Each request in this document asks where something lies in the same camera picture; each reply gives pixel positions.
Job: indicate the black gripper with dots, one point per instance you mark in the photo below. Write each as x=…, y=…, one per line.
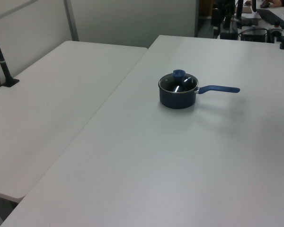
x=224, y=7

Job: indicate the glass lid blue knob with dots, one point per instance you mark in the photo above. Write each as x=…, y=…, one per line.
x=178, y=81

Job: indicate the background person hand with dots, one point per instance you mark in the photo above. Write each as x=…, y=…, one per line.
x=275, y=2

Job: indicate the dark box behind table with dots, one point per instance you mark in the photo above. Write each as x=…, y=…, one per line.
x=228, y=35

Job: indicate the tall black background case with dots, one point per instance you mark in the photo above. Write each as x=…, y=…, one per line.
x=215, y=16

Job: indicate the black monitor stand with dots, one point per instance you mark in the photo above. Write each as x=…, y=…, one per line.
x=239, y=11

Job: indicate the brown flat pad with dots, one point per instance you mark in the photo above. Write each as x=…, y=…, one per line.
x=246, y=9

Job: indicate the black electronics box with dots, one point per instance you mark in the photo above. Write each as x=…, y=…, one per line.
x=254, y=35

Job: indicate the black keyboard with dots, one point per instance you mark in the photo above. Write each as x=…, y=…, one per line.
x=272, y=16

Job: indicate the black camera stand flat base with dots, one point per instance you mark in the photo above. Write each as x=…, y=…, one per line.
x=4, y=67

